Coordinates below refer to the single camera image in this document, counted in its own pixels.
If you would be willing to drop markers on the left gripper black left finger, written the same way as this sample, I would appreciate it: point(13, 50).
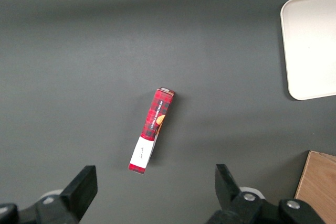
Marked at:
point(76, 195)

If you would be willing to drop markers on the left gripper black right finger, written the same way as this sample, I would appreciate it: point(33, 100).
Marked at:
point(228, 190)

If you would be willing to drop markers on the cream plastic tray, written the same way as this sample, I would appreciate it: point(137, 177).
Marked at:
point(312, 48)

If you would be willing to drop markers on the wooden drawer cabinet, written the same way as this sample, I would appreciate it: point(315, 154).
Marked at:
point(319, 187)

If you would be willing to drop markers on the red plaid shortbread box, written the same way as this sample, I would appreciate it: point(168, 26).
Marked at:
point(155, 119)

